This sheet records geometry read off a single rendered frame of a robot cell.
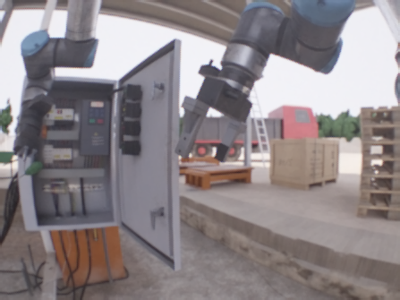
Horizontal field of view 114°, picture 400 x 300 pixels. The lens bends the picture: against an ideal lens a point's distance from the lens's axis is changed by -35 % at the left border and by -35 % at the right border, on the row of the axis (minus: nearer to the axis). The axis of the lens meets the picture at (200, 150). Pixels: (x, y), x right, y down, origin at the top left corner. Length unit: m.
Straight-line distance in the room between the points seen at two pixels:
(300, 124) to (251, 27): 9.86
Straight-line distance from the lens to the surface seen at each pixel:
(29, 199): 0.87
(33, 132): 0.61
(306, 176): 3.16
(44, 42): 0.60
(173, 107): 0.47
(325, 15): 0.28
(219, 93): 0.35
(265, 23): 0.42
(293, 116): 10.11
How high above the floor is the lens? 0.97
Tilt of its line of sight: level
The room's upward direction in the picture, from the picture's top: straight up
